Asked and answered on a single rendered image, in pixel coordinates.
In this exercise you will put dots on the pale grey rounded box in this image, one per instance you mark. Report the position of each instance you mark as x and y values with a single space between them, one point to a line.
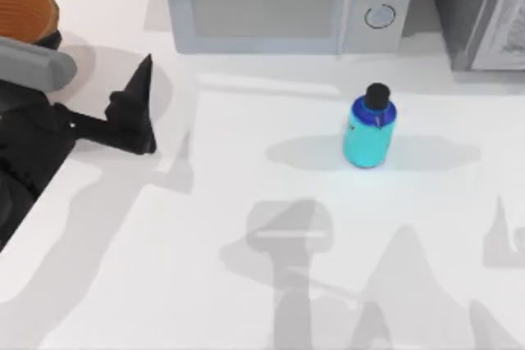
33 64

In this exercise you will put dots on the orange woven basket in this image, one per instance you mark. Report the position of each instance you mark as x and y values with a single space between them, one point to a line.
24 10

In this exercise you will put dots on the microwave oven door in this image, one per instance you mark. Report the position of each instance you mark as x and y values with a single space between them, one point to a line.
262 1

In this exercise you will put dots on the cyan bottle with black cap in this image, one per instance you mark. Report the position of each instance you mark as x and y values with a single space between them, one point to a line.
367 141

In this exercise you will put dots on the round microwave knob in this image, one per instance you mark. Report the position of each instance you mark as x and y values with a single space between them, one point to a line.
380 16

